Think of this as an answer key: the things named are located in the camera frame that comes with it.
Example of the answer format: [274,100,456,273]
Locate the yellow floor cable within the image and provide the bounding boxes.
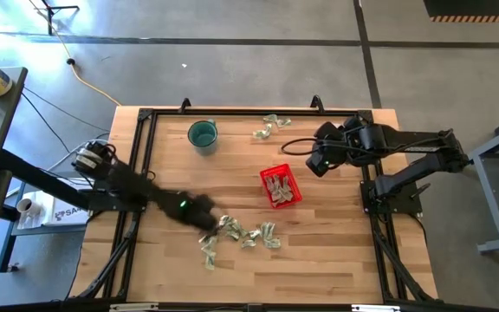
[27,0,123,107]

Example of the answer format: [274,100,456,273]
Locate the white printed box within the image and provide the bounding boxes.
[40,190,91,227]

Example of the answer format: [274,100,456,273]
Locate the red plastic basket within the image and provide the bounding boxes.
[259,162,304,210]

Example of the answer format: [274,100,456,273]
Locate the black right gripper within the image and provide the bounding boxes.
[304,120,351,179]

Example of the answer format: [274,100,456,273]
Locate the black diagonal desk beam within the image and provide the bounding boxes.
[0,148,103,212]

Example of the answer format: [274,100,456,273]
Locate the blue-grey metal table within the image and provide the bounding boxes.
[467,108,499,255]

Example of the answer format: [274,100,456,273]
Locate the white mug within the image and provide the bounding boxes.
[16,197,43,218]

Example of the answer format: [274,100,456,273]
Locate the white frame bracket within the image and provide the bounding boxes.
[350,303,403,312]
[108,302,160,312]

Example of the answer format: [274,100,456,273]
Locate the blue metal shelf frame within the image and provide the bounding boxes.
[0,180,91,275]

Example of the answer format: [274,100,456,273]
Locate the white cable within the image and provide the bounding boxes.
[46,137,111,172]

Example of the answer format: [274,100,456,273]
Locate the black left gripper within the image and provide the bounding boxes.
[158,192,221,234]

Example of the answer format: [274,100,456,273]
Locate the hazard striped black mat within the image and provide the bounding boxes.
[422,0,499,24]

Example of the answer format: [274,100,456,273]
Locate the teal green mug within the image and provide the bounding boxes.
[186,119,219,156]

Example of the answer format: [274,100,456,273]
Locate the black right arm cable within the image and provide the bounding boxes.
[280,137,321,158]

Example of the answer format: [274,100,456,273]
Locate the black floor cable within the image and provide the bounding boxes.
[19,86,111,153]

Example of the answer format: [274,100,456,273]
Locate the black tripod stand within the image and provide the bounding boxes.
[40,0,81,36]

